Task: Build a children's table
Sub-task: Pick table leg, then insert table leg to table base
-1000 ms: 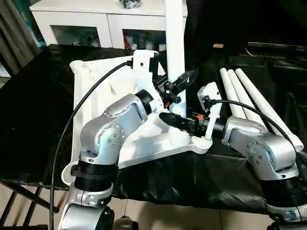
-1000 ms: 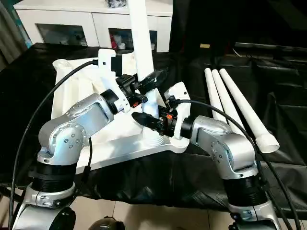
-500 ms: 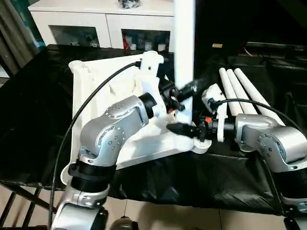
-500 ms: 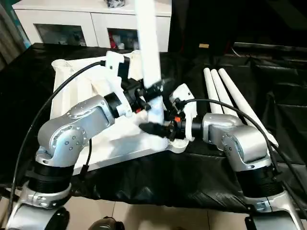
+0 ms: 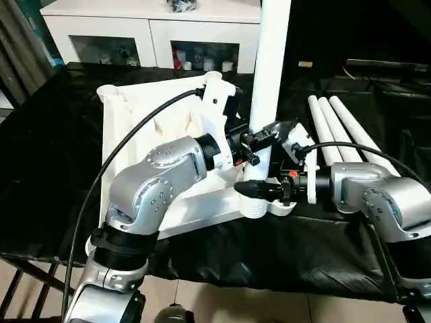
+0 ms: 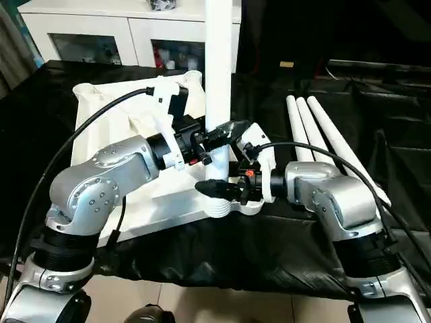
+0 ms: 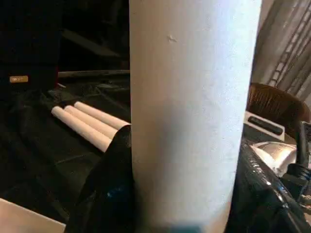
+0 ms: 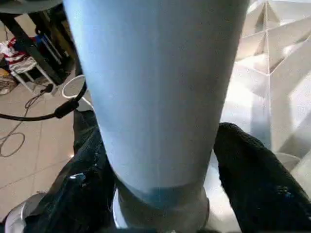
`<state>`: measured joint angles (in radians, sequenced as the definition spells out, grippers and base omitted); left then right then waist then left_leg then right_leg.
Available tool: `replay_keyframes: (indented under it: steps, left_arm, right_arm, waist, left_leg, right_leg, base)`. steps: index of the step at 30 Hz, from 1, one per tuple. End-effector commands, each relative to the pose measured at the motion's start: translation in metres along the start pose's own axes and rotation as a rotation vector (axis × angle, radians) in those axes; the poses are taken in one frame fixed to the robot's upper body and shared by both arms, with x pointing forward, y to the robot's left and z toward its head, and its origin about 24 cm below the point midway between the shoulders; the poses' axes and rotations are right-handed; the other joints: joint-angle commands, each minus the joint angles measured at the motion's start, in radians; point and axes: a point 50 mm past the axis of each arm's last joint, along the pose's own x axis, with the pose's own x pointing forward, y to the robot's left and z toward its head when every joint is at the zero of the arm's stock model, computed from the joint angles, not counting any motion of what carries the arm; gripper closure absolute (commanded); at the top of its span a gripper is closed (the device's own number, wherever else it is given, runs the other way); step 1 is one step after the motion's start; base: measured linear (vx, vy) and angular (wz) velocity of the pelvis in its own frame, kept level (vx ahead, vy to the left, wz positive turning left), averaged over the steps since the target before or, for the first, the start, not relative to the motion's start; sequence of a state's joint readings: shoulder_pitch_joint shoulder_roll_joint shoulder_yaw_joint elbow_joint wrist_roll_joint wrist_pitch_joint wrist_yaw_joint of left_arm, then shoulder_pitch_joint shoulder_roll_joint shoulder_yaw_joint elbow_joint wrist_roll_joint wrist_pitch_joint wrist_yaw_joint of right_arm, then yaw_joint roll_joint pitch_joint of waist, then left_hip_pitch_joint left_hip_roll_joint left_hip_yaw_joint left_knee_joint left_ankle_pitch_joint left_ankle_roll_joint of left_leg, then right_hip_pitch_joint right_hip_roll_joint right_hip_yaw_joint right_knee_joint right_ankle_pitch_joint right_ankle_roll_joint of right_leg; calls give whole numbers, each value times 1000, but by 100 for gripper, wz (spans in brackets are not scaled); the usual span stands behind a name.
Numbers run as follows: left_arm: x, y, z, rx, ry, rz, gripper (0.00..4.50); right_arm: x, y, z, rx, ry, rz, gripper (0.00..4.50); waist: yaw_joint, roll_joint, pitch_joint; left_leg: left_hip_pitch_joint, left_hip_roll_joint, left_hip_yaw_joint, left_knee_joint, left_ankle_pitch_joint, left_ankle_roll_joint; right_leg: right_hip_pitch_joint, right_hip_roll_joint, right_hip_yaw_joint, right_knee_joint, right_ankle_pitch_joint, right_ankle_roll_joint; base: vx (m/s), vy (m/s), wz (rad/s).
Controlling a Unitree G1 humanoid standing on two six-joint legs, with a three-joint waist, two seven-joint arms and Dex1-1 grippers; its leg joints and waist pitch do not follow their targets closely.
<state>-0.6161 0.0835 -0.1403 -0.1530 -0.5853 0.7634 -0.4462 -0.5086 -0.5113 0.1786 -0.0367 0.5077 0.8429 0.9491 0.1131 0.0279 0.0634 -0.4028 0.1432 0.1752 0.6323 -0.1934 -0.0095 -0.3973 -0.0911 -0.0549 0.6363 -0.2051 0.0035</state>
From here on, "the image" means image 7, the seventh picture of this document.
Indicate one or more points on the white device with black slot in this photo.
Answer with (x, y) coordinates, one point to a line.
(262, 123)

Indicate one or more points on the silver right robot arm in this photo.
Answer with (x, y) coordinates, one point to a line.
(272, 155)

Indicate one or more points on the grey window blind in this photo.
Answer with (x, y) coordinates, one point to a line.
(286, 36)

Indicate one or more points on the black box with gold label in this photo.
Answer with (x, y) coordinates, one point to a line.
(29, 36)

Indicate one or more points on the brown woven chair back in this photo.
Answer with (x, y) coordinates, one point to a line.
(274, 102)

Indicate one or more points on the black work mat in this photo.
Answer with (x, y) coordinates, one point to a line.
(36, 157)

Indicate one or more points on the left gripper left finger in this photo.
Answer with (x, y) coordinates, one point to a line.
(111, 194)

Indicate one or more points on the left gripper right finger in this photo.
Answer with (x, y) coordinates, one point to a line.
(257, 206)

